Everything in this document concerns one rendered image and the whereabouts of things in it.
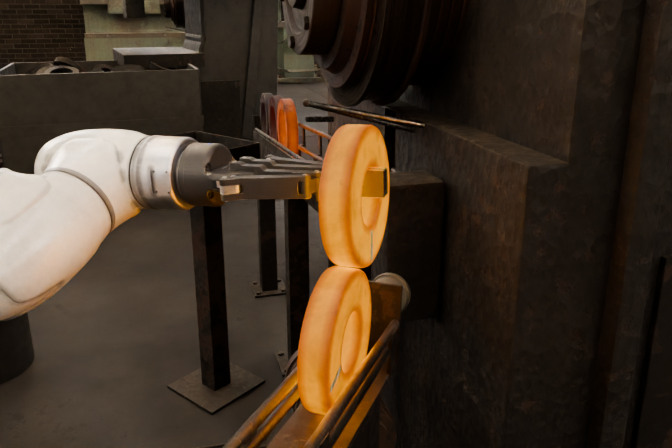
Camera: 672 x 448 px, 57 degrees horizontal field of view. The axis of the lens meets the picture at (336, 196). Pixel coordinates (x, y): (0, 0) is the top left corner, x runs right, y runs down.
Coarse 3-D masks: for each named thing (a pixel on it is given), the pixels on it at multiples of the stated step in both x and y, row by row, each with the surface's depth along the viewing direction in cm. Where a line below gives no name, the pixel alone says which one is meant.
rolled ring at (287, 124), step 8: (280, 104) 188; (288, 104) 183; (280, 112) 191; (288, 112) 181; (280, 120) 194; (288, 120) 180; (296, 120) 181; (280, 128) 195; (288, 128) 180; (296, 128) 181; (280, 136) 195; (288, 136) 180; (296, 136) 181; (288, 144) 182; (296, 144) 182; (296, 152) 184
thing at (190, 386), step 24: (240, 144) 167; (192, 216) 166; (216, 216) 166; (192, 240) 169; (216, 240) 168; (216, 264) 170; (216, 288) 171; (216, 312) 173; (216, 336) 175; (216, 360) 176; (192, 384) 181; (216, 384) 178; (240, 384) 181; (216, 408) 170
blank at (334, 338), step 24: (336, 288) 63; (360, 288) 68; (312, 312) 61; (336, 312) 61; (360, 312) 69; (312, 336) 60; (336, 336) 61; (360, 336) 70; (312, 360) 60; (336, 360) 62; (360, 360) 71; (312, 384) 61; (336, 384) 63; (312, 408) 63
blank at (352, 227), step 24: (336, 144) 63; (360, 144) 63; (384, 144) 72; (336, 168) 62; (360, 168) 64; (336, 192) 61; (360, 192) 64; (336, 216) 62; (360, 216) 65; (384, 216) 74; (336, 240) 63; (360, 240) 65; (336, 264) 67; (360, 264) 66
